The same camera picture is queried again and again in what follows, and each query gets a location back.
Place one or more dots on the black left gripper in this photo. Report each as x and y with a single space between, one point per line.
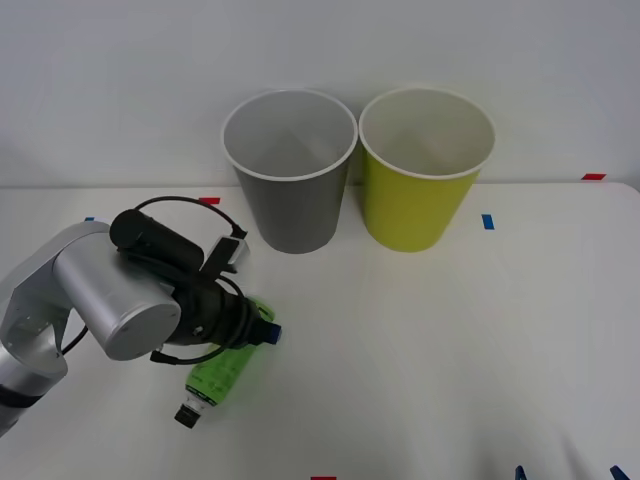
210 315

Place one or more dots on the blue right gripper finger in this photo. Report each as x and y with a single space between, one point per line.
619 474
520 474

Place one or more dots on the green label plastic bottle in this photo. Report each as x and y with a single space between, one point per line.
220 372

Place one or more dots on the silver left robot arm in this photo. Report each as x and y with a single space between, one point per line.
100 295

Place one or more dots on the grey plastic waste bin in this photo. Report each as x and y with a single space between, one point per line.
295 215

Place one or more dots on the yellow-green plastic waste bin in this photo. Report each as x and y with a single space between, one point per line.
415 210

